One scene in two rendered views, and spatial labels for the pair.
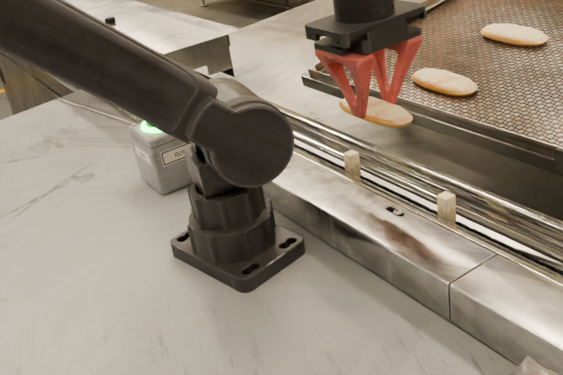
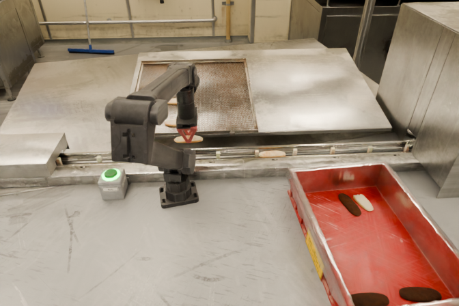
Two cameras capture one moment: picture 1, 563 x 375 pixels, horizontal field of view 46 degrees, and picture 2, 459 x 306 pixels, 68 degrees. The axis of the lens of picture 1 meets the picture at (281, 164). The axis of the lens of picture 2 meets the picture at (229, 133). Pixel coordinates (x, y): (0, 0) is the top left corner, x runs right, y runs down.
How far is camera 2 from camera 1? 0.82 m
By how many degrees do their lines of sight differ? 55
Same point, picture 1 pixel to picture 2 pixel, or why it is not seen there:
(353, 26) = (192, 119)
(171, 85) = (179, 155)
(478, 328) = (253, 175)
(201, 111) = (188, 158)
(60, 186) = (71, 222)
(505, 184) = (210, 144)
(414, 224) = (220, 162)
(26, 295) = (141, 247)
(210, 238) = (185, 193)
